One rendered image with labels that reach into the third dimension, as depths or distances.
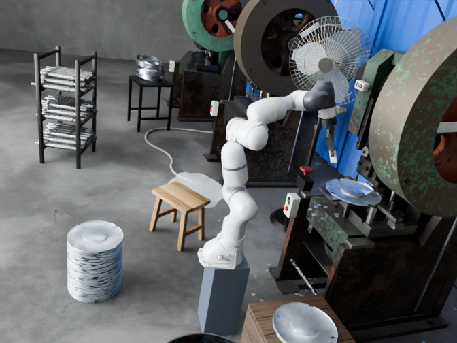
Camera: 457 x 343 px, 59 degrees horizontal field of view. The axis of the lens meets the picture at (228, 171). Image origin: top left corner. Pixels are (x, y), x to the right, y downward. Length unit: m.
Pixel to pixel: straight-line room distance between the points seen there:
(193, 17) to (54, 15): 3.96
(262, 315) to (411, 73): 1.19
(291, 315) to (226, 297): 0.35
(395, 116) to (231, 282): 1.08
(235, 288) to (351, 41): 1.67
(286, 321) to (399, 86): 1.11
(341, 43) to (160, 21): 5.89
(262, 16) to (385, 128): 1.72
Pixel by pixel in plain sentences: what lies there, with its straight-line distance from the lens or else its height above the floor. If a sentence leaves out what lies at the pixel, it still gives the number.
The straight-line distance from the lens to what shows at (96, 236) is 2.33.
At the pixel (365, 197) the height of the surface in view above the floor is 0.78.
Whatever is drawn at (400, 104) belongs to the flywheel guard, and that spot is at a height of 1.39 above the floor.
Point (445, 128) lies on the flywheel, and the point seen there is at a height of 1.31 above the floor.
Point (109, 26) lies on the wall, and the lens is 8.25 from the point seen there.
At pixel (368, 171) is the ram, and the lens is 2.18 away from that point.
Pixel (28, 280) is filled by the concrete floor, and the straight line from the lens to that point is 2.63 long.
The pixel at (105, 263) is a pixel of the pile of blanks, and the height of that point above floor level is 0.25.
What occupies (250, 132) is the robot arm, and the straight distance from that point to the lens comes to 1.68.
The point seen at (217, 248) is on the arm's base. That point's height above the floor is 0.54.
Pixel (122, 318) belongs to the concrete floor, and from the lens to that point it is 2.36.
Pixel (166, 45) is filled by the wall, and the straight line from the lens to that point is 8.42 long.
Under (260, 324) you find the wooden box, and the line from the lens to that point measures 1.93.
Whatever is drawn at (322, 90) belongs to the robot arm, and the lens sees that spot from 1.98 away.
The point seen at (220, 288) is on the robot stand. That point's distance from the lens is 2.08.
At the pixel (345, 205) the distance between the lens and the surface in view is 2.23.
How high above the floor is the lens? 1.70
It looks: 25 degrees down
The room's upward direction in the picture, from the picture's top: 10 degrees clockwise
